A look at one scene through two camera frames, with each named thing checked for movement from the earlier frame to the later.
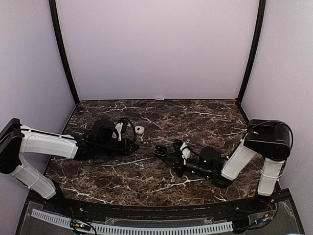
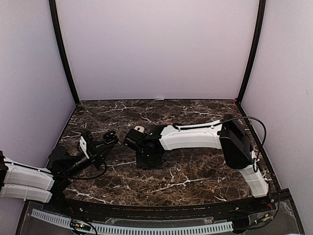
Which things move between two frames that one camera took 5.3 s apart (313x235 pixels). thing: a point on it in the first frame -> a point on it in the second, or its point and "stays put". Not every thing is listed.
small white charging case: (139, 129) stays put
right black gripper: (177, 167) -> (142, 165)
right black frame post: (262, 8) stays put
